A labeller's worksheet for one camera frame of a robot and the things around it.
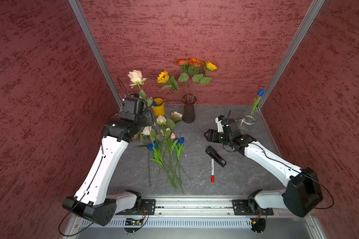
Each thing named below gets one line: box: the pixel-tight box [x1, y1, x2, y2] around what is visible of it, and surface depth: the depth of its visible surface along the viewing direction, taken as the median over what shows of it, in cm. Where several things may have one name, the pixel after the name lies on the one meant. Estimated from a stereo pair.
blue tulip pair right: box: [174, 136, 185, 144], surface depth 99 cm
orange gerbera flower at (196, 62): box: [188, 57, 205, 97], surface depth 91 cm
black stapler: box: [205, 145, 227, 168], surface depth 91 cm
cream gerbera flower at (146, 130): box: [141, 125, 153, 136], surface depth 99 cm
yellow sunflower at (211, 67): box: [199, 60, 218, 88], surface depth 90 cm
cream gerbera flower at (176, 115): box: [170, 110, 183, 120], surface depth 109 cm
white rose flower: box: [156, 115, 168, 125], surface depth 106 cm
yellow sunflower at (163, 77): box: [156, 70, 182, 97], surface depth 85 cm
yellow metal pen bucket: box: [151, 97, 167, 117], surface depth 109 cm
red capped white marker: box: [210, 158, 215, 183], surface depth 87 cm
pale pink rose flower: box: [127, 69, 154, 107], surface depth 67 cm
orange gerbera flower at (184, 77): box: [175, 58, 190, 97], surface depth 91 cm
